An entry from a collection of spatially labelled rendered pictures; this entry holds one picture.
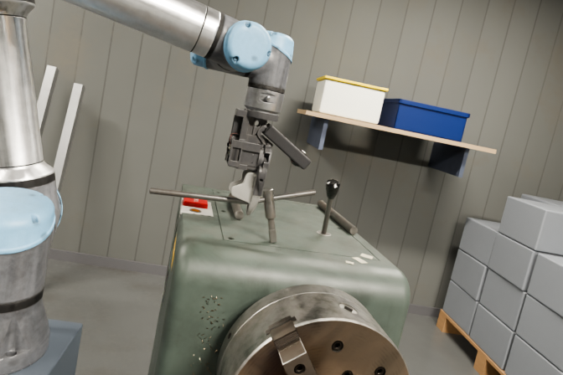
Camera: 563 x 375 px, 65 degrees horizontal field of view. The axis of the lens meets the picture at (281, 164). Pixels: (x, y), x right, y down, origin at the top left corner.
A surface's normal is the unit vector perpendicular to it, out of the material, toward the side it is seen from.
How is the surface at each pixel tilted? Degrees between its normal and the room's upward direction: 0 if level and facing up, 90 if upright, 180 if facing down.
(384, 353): 90
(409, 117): 90
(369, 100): 90
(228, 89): 90
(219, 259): 36
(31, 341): 72
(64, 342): 0
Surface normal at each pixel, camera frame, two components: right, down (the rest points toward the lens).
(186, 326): 0.20, 0.16
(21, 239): 0.75, 0.19
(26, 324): 0.91, -0.07
